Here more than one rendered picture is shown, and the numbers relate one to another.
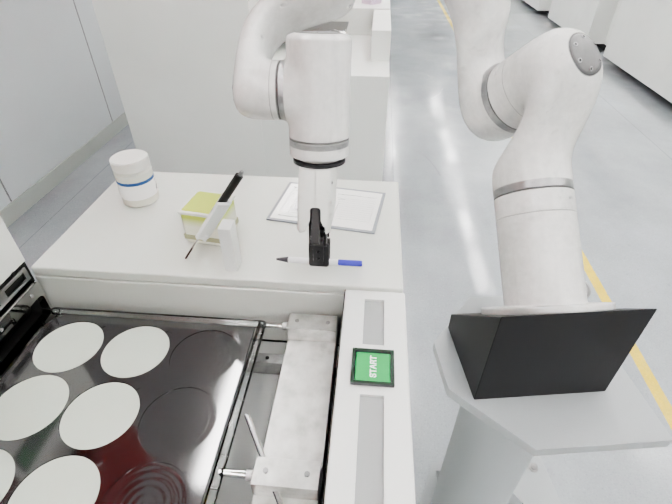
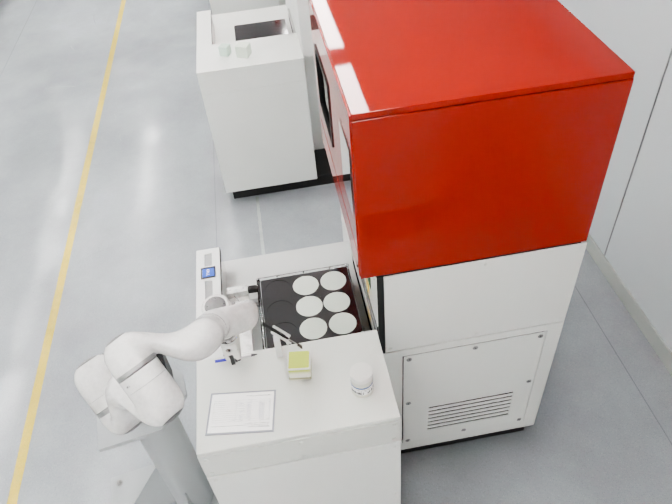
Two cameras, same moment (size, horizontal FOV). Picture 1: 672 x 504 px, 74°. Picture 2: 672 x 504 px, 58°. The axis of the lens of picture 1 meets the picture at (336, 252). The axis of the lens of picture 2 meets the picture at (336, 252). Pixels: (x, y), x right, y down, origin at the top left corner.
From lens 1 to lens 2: 220 cm
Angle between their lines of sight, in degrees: 97
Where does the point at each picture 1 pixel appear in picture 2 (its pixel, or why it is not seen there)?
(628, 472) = not seen: outside the picture
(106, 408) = (308, 307)
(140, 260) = (327, 345)
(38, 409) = (332, 301)
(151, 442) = (285, 303)
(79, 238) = (370, 350)
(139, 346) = (312, 330)
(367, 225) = (215, 398)
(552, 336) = not seen: hidden behind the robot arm
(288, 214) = (264, 396)
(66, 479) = (305, 289)
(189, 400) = (280, 317)
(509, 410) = not seen: hidden behind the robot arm
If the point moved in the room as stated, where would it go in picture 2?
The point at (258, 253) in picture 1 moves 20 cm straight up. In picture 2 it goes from (270, 364) to (261, 326)
